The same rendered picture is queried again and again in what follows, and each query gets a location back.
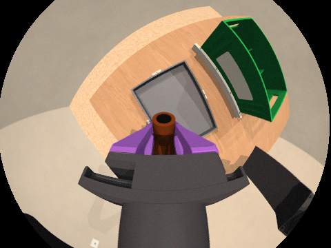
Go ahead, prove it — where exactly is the brown bottle with blue label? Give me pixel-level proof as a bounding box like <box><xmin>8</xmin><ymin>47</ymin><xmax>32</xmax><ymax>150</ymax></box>
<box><xmin>152</xmin><ymin>112</ymin><xmax>175</xmax><ymax>155</ymax></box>

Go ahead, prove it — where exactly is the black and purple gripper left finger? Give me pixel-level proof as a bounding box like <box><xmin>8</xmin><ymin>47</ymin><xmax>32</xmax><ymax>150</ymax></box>
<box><xmin>109</xmin><ymin>122</ymin><xmax>154</xmax><ymax>155</ymax></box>

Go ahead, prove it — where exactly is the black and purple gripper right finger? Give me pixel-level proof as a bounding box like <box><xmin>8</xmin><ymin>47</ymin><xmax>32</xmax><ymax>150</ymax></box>
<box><xmin>174</xmin><ymin>121</ymin><xmax>219</xmax><ymax>155</ymax></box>

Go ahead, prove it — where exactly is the green plastic crate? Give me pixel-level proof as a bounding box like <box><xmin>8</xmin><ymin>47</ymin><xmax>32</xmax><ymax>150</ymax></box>
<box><xmin>201</xmin><ymin>17</ymin><xmax>287</xmax><ymax>122</ymax></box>

